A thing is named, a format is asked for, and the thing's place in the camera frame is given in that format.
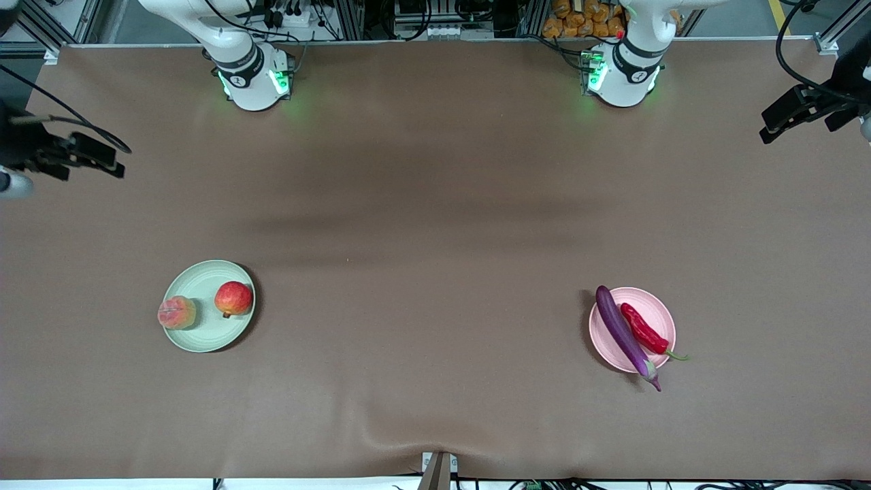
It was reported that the pink round plate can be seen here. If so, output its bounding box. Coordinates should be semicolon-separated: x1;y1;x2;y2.
589;287;677;374

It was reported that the brown table cover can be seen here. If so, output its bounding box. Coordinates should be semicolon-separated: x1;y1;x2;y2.
0;37;871;481

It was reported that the white power strip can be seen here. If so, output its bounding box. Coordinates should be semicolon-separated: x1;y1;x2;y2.
262;0;322;29

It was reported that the aluminium frame post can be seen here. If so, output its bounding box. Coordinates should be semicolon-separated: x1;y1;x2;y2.
12;0;63;65
812;14;859;56

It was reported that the white connector strip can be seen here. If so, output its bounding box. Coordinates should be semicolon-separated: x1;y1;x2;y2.
423;23;478;39

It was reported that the pink peach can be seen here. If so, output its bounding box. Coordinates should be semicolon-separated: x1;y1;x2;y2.
157;295;197;331

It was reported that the green round plate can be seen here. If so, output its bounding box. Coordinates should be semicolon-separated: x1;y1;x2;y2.
161;259;257;354

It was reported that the red pomegranate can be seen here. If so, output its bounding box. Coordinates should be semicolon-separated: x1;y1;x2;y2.
214;280;254;319

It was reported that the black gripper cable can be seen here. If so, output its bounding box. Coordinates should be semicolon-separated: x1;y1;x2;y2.
775;0;859;104
0;64;133;154

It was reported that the purple eggplant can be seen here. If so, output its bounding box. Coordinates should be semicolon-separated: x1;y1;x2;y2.
595;285;663;393

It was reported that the red chili pepper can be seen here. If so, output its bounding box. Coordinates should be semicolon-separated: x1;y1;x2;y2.
619;302;689;362

